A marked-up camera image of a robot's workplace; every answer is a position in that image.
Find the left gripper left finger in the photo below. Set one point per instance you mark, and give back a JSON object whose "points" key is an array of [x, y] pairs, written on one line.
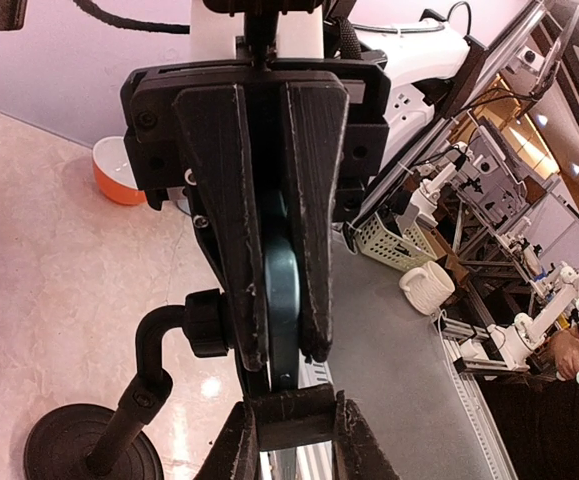
{"points": [[235, 452]]}

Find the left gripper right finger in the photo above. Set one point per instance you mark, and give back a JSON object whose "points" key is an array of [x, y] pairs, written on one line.
{"points": [[356, 452]]}

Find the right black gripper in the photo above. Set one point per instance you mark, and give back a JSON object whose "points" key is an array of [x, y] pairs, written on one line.
{"points": [[317, 131]]}

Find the black gooseneck phone stand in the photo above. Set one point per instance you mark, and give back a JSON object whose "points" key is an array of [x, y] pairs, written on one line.
{"points": [[86, 441]]}

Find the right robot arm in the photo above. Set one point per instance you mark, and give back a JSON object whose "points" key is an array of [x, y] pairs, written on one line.
{"points": [[428, 56]]}

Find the person hand in background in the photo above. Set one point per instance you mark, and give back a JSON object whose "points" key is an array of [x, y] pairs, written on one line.
{"points": [[563, 350]]}

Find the orange white bowl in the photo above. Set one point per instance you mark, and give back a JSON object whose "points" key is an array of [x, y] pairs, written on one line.
{"points": [[113, 173]]}

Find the white ribbed mug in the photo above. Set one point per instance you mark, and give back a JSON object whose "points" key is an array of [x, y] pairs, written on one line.
{"points": [[427, 287]]}

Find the small white background robot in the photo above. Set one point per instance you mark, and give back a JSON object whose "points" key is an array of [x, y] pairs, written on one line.
{"points": [[496, 351]]}

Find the perforated plastic basket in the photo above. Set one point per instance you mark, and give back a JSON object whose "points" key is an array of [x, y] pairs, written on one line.
{"points": [[379, 239]]}

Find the aluminium front rail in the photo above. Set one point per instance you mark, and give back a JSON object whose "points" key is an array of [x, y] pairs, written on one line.
{"points": [[315, 461]]}

